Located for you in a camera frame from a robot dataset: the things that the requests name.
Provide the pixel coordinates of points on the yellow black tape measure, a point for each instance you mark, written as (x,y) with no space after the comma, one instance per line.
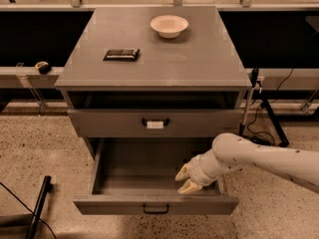
(43,67)

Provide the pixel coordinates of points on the reacher grabber tool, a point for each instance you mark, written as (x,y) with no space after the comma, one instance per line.
(253,76)

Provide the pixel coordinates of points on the black tripod leg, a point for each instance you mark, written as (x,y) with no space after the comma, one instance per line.
(284,140)

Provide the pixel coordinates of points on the black power adapter with cable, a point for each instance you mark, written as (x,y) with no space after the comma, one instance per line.
(262,136)

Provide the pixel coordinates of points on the grey drawer cabinet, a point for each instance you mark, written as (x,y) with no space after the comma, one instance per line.
(198,70)

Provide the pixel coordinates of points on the grey drawer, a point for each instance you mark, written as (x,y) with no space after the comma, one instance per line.
(136,176)
(154,123)

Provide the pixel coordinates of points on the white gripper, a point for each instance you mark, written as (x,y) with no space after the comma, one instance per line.
(198,173)

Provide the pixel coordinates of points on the black stand bar left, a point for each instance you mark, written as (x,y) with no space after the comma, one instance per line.
(36,214)

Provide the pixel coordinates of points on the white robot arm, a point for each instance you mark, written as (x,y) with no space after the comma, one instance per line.
(229,152)

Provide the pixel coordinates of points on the dark snack bar packet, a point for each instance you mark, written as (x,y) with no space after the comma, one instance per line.
(122,55)

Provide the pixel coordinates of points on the grey top drawer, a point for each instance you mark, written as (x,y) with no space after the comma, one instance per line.
(154,123)

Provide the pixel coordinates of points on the white bowl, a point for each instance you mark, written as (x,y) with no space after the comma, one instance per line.
(169,26)

